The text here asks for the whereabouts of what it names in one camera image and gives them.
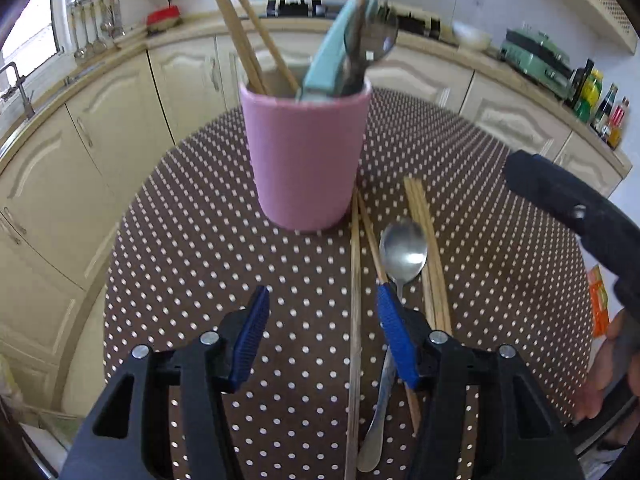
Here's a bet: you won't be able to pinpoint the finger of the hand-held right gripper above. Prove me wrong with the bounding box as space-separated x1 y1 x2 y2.
502 150 640 286

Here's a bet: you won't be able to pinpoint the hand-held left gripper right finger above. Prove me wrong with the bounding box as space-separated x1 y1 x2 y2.
376 282 586 480

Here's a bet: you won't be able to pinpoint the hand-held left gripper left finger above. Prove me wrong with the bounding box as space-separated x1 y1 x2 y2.
59 285 271 480

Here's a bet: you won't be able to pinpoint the pink cup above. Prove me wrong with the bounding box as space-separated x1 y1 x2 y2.
239 77 372 233

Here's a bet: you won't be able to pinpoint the dark steel fork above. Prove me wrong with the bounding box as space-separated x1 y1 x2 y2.
342 7 386 96

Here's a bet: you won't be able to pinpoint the teal sheathed knife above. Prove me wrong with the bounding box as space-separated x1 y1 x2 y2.
299 0 381 106

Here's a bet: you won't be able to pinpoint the person's right hand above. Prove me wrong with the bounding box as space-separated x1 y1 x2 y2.
577 309 633 421

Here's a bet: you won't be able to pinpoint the orange snack packet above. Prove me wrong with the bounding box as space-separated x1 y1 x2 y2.
587 265 612 338

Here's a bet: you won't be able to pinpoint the round polka dot table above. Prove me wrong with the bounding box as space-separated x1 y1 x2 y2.
102 87 601 480

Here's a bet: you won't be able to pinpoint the dark sauce bottle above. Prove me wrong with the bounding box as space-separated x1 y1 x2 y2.
592 83 618 136

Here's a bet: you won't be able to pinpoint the green yellow bottle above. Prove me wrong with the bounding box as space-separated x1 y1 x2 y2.
575 69 605 123

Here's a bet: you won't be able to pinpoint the dark oil bottle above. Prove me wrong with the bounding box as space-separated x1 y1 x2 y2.
570 59 596 108

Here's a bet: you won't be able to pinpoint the green electric cooker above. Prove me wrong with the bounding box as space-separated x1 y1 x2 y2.
500 27 576 98

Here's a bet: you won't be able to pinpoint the white bowl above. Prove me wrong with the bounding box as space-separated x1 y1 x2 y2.
452 21 493 52

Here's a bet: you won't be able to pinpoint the cream base cabinets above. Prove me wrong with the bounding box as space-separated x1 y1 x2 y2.
0 30 633 411

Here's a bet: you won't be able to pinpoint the black gas stove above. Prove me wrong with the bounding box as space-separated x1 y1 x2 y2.
265 0 443 41

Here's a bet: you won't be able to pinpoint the hanging steel utensil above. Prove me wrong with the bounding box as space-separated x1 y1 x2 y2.
95 0 110 53
82 2 99 56

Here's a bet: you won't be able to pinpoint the red container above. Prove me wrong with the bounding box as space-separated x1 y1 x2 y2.
146 6 182 31

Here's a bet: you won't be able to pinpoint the hanging steel ladle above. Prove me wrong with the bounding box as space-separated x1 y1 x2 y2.
70 2 87 59

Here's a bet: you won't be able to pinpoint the steel faucet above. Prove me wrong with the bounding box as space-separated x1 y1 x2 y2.
0 61 36 121

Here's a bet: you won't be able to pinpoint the white framed window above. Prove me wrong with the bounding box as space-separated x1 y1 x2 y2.
0 0 66 68

